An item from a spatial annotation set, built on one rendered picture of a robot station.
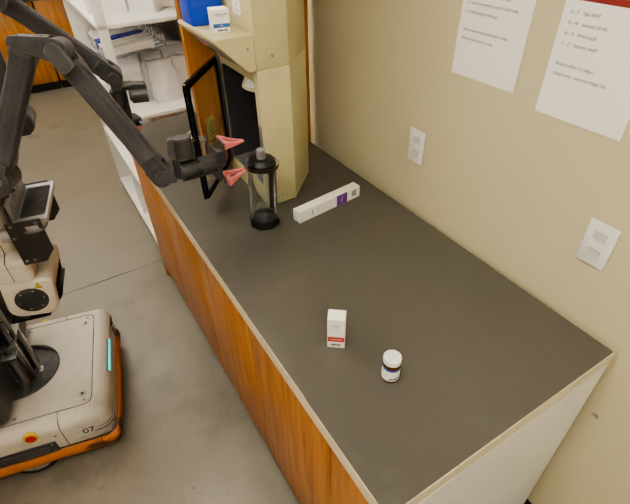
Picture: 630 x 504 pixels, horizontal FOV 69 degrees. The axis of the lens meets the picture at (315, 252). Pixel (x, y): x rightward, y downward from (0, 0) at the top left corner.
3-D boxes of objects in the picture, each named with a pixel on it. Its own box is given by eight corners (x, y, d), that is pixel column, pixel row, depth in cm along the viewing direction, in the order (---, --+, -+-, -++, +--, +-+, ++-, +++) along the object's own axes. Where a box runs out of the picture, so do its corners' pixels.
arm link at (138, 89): (106, 66, 158) (107, 74, 152) (140, 62, 162) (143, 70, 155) (115, 100, 166) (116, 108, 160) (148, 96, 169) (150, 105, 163)
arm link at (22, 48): (18, 16, 111) (3, 18, 102) (78, 42, 116) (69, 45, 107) (-13, 180, 127) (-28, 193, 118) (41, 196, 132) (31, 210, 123)
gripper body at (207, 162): (222, 150, 131) (197, 156, 128) (226, 181, 137) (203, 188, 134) (213, 141, 135) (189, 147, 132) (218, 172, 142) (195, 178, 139)
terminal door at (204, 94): (231, 160, 181) (215, 54, 156) (206, 201, 158) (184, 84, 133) (229, 160, 181) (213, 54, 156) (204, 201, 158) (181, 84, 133)
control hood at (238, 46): (215, 47, 156) (210, 14, 150) (257, 71, 135) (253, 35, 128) (182, 52, 152) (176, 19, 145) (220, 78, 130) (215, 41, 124)
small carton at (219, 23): (227, 28, 135) (224, 5, 132) (231, 31, 132) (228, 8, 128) (210, 29, 134) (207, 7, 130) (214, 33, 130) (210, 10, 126)
